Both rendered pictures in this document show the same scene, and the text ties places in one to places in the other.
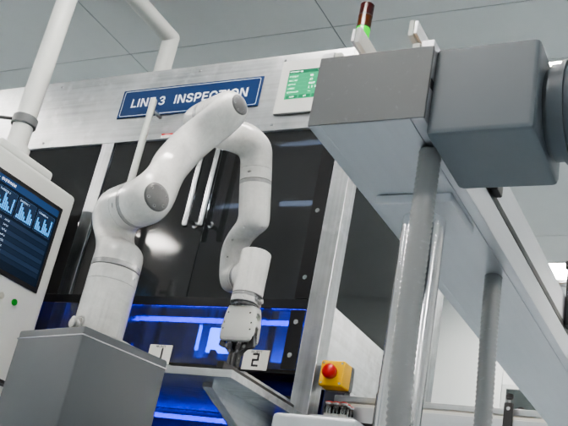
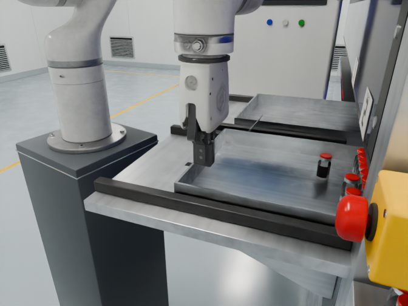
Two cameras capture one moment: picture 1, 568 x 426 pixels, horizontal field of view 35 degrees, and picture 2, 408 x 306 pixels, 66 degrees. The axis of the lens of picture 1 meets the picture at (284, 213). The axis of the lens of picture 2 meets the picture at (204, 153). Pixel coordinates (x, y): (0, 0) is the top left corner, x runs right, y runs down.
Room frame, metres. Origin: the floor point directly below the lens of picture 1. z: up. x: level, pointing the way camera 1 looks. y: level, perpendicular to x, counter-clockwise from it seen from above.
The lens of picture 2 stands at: (2.23, -0.41, 1.16)
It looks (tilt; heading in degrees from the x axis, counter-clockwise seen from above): 25 degrees down; 80
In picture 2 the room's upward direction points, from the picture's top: straight up
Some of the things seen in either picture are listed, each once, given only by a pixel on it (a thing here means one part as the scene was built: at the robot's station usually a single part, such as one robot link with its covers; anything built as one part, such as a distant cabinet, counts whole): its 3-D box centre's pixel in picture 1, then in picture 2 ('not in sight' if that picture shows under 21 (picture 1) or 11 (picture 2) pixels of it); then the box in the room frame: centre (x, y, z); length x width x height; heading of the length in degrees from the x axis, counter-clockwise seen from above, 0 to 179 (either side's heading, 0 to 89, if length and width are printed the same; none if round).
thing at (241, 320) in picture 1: (241, 323); (204, 88); (2.31, 0.05, 1.05); 0.10 x 0.07 x 0.11; 59
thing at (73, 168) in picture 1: (30, 218); not in sight; (3.11, 0.91, 1.50); 0.49 x 0.01 x 0.59; 59
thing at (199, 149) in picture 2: (239, 357); (200, 149); (2.30, 0.04, 0.96); 0.03 x 0.03 x 0.07; 59
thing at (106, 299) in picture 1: (104, 308); (82, 102); (2.07, 0.37, 0.95); 0.19 x 0.19 x 0.18
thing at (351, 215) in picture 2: (330, 371); (359, 219); (2.41, -0.21, 0.99); 0.04 x 0.04 x 0.04; 59
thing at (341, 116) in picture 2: not in sight; (309, 116); (2.64, 0.33, 0.90); 0.34 x 0.26 x 0.04; 149
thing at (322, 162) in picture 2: not in sight; (323, 167); (2.53, 0.05, 0.90); 0.02 x 0.02 x 0.04
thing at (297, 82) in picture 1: (307, 85); not in sight; (2.55, 0.01, 1.96); 0.21 x 0.01 x 0.21; 59
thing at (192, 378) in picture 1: (165, 391); (270, 146); (2.50, 0.22, 0.87); 0.70 x 0.48 x 0.02; 59
